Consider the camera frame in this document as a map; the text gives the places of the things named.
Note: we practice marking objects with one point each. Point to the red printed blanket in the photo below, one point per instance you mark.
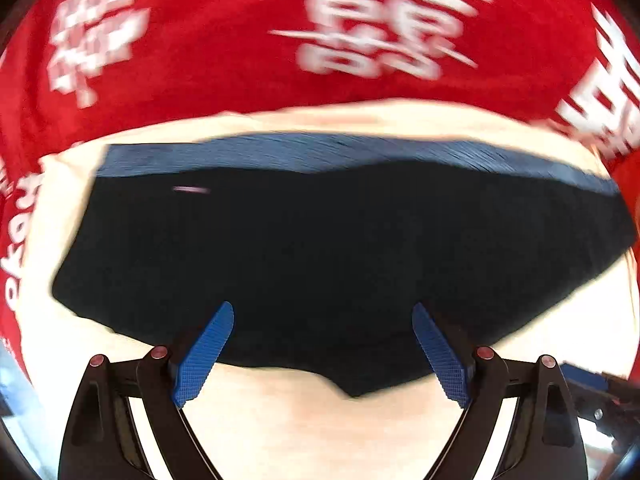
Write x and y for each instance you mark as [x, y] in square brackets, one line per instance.
[225, 35]

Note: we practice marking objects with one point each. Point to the cream towel mat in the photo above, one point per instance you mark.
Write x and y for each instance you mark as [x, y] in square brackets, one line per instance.
[320, 435]

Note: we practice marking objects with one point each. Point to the black pants with blue waistband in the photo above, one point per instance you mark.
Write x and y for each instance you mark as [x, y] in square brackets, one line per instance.
[325, 250]

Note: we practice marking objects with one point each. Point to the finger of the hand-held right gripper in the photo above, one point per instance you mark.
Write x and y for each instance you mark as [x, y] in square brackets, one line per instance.
[585, 377]

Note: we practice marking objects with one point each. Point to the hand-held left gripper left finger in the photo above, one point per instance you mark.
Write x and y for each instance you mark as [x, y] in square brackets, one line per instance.
[205, 355]

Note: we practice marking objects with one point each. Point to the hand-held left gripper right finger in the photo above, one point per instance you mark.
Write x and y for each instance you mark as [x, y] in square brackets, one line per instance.
[442, 355]

